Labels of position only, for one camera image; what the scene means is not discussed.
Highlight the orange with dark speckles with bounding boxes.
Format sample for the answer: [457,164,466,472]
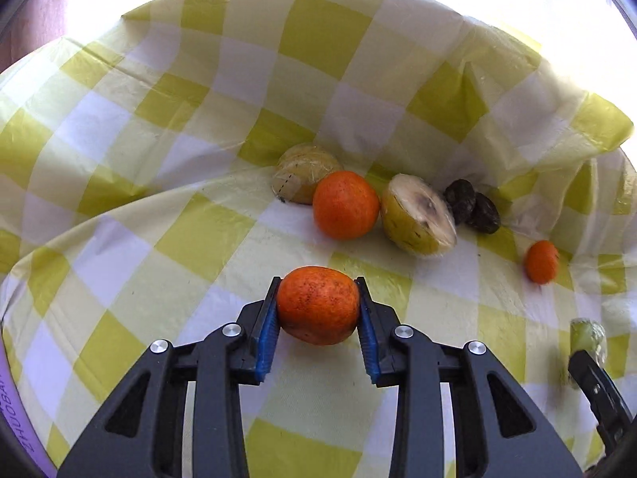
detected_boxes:
[276,266,360,345]

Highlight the green fruit piece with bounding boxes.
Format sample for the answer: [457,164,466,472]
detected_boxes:
[567,317,608,389]

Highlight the purple box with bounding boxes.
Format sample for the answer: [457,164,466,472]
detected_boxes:
[0,326,58,478]

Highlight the small orange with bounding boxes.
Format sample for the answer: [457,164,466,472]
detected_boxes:
[526,240,561,285]

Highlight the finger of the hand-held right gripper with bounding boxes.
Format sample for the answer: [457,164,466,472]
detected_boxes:
[568,351,632,461]

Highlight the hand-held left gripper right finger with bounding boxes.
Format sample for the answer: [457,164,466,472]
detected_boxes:
[354,275,583,478]

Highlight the large smooth orange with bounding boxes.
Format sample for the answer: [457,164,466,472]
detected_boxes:
[313,170,381,240]

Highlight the wrapped cut yellow pear half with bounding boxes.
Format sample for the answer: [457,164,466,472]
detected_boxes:
[381,173,457,259]

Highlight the wrapped yellow fruit piece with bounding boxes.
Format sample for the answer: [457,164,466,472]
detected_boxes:
[271,143,344,206]

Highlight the yellow white checkered tablecloth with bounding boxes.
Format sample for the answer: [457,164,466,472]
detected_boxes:
[0,0,637,478]

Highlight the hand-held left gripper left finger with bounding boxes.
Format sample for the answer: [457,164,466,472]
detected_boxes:
[57,275,283,478]

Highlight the dark wrinkled passion fruit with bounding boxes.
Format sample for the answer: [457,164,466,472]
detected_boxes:
[467,192,501,235]
[444,179,479,225]

